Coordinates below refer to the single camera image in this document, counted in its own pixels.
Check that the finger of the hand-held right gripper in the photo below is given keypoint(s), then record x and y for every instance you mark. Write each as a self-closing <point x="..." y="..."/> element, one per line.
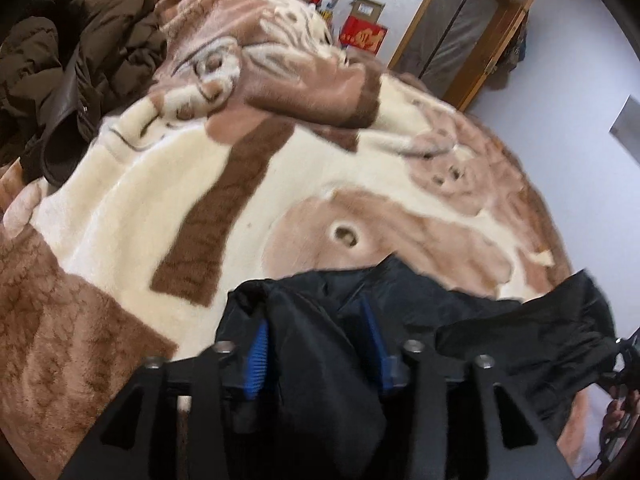
<point x="629" y="344"/>
<point x="620" y="382"/>

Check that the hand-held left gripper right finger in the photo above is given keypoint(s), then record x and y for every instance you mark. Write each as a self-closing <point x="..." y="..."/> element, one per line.
<point x="376" y="347"/>

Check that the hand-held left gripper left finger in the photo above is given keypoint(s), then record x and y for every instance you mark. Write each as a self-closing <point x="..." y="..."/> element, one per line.
<point x="255" y="360"/>

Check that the black puffer jacket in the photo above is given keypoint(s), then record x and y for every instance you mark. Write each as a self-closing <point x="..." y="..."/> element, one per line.
<point x="320" y="410"/>

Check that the person's right hand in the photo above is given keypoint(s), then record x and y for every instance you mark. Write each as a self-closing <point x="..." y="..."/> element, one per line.
<point x="617" y="417"/>

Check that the brown cream printed blanket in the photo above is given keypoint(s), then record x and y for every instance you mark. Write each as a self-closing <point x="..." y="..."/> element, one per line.
<point x="200" y="160"/>

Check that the red gift box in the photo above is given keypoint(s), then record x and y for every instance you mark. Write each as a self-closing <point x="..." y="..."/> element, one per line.
<point x="364" y="36"/>

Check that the hanging bags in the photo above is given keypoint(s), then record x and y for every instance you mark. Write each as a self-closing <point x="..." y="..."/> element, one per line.
<point x="515" y="50"/>

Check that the wooden framed door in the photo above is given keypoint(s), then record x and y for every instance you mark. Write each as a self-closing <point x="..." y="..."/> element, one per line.
<point x="455" y="35"/>

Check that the open cardboard box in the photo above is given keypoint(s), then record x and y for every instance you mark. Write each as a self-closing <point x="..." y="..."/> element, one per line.
<point x="367" y="7"/>

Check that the brown puffer jacket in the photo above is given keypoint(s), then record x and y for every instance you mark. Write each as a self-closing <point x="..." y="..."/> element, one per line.
<point x="75" y="50"/>

